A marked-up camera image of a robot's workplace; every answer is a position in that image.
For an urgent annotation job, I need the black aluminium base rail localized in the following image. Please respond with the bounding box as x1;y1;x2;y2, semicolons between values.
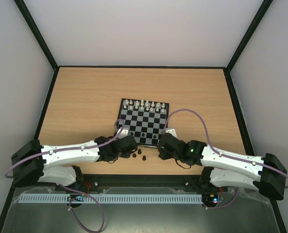
14;173;271;192

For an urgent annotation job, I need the light blue slotted cable duct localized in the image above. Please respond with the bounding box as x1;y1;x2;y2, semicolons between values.
18;194;203;204

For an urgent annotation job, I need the black cage frame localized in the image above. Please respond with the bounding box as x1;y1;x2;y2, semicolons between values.
0;0;288;233

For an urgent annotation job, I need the black and silver chessboard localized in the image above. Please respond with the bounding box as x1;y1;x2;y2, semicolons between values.
117;99;170;148

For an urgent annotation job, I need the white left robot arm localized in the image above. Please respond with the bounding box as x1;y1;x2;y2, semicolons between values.
6;128;138;187

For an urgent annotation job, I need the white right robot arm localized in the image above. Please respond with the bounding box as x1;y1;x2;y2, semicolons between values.
158;129;287;200

